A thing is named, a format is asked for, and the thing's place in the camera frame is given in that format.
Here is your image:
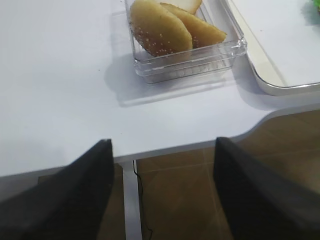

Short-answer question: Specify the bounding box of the green lettuce leaf on burger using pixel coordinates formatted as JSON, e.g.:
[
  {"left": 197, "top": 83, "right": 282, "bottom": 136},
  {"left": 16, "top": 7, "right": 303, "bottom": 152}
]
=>
[{"left": 300, "top": 0, "right": 320, "bottom": 27}]

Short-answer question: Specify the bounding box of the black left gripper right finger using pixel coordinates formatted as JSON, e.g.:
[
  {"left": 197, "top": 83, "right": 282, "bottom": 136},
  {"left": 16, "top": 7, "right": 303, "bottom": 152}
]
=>
[{"left": 213, "top": 137, "right": 320, "bottom": 240}]

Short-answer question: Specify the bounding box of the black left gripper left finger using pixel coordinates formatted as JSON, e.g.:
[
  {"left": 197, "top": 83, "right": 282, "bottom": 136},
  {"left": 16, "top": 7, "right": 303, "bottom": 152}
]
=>
[{"left": 0, "top": 139, "right": 115, "bottom": 240}]

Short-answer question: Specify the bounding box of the clear plastic bun container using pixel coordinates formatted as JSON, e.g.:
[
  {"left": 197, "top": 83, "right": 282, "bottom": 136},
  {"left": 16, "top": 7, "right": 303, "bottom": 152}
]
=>
[{"left": 130, "top": 0, "right": 247, "bottom": 84}]

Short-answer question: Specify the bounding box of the white parchment paper sheet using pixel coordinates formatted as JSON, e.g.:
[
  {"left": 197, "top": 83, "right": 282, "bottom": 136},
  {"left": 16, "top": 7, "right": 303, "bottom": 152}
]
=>
[{"left": 233, "top": 0, "right": 320, "bottom": 86}]

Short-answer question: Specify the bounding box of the outer sesame bun half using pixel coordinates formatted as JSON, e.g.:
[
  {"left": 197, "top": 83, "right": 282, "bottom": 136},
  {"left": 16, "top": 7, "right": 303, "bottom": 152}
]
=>
[{"left": 129, "top": 0, "right": 193, "bottom": 57}]

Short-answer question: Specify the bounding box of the white table leg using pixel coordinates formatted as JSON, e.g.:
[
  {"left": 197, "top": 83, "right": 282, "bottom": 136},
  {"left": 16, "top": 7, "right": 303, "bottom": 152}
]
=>
[{"left": 120, "top": 160, "right": 143, "bottom": 240}]

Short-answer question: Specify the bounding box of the thin black floor cable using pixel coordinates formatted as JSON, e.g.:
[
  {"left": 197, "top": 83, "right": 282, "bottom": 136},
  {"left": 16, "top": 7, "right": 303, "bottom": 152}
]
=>
[{"left": 132, "top": 159, "right": 153, "bottom": 240}]

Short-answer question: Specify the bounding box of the white metal baking tray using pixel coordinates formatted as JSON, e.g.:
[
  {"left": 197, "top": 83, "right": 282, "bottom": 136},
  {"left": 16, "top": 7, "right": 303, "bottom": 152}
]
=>
[{"left": 226, "top": 0, "right": 320, "bottom": 96}]

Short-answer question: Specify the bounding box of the middle bun half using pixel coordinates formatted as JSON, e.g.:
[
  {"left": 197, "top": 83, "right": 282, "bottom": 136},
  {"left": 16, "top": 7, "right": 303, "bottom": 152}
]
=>
[{"left": 160, "top": 2, "right": 227, "bottom": 49}]

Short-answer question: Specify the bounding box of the upright bun half cut side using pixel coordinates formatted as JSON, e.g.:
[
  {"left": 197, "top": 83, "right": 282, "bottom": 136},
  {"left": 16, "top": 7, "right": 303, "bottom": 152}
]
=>
[{"left": 163, "top": 0, "right": 202, "bottom": 15}]

